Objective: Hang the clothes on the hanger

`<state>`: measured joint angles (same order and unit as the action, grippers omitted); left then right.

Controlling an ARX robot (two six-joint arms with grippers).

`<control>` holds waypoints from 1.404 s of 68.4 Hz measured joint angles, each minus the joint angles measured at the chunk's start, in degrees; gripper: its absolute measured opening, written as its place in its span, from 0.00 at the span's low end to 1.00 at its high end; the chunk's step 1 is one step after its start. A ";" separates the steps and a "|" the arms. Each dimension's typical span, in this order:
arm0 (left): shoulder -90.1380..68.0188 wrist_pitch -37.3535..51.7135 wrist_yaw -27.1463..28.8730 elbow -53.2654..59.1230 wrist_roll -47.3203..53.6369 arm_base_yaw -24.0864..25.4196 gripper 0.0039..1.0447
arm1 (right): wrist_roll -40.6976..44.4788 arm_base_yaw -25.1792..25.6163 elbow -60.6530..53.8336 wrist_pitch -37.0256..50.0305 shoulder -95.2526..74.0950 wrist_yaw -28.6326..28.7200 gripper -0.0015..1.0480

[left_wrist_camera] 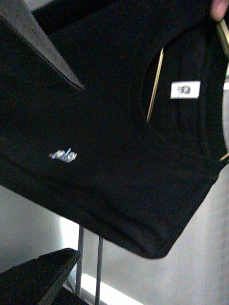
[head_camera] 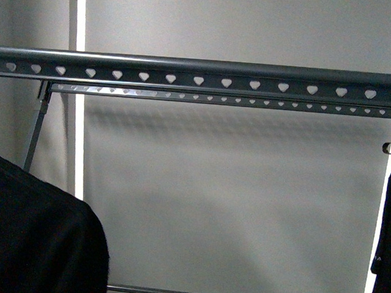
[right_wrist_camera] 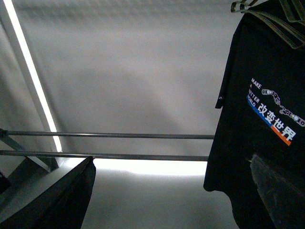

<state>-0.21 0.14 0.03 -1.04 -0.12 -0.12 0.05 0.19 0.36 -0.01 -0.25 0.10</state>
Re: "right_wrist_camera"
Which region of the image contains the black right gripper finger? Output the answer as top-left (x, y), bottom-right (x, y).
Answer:
top-left (250, 154), bottom-right (305, 229)

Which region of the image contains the black printed t-shirt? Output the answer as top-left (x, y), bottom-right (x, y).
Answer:
top-left (203, 13), bottom-right (305, 229)

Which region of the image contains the metal clothes hanger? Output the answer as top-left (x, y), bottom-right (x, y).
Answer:
top-left (231, 0), bottom-right (305, 51)

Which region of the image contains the black cloth on rack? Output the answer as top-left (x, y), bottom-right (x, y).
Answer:
top-left (0, 156), bottom-right (96, 229)

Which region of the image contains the grey metal drying rack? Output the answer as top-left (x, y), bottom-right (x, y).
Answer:
top-left (0, 129), bottom-right (214, 162)

